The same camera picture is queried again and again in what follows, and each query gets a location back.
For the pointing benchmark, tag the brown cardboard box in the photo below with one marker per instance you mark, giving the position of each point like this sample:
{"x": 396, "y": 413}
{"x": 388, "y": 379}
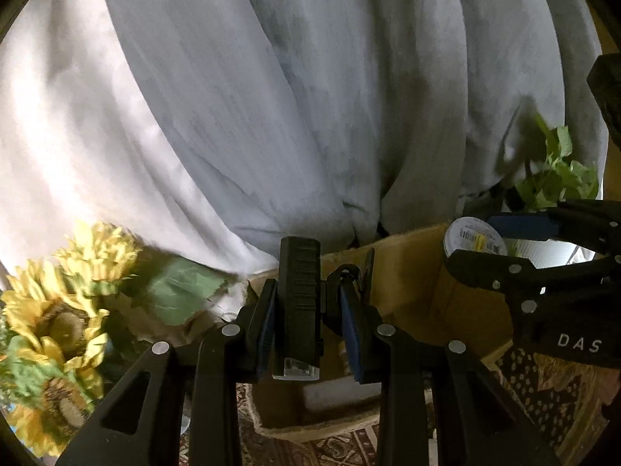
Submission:
{"x": 412, "y": 276}

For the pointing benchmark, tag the black rectangular flashlight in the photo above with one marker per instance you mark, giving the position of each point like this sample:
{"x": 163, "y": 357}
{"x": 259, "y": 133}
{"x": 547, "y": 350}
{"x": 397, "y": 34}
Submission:
{"x": 298, "y": 301}

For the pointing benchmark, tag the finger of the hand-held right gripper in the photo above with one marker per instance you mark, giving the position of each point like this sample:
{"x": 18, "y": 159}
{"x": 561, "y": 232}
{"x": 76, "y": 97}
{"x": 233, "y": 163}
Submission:
{"x": 521, "y": 225}
{"x": 499, "y": 272}

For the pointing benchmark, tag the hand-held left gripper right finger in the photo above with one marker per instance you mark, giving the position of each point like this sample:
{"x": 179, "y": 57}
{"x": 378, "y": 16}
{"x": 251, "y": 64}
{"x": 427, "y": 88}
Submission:
{"x": 351, "y": 340}

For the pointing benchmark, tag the green leafy plant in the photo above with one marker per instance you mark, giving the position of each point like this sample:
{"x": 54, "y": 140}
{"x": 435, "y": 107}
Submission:
{"x": 553, "y": 174}

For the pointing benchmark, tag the grey curtain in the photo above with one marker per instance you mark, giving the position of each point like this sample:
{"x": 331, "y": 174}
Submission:
{"x": 315, "y": 82}

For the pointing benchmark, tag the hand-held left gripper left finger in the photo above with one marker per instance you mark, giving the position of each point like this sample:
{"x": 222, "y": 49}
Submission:
{"x": 264, "y": 344}

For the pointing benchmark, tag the artificial sunflower bouquet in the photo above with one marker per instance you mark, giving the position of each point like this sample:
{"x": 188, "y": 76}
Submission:
{"x": 63, "y": 320}

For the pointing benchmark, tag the white plant pot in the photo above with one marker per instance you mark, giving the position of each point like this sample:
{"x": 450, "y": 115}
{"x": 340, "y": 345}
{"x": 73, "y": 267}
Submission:
{"x": 538, "y": 251}

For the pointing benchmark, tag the pale pink curtain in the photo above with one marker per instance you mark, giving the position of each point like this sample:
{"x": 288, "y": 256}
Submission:
{"x": 73, "y": 131}

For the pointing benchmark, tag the round tin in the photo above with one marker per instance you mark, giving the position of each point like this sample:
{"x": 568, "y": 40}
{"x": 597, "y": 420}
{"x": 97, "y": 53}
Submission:
{"x": 473, "y": 238}

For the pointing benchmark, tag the patterned fringed rug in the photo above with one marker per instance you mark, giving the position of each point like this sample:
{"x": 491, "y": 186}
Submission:
{"x": 548, "y": 398}

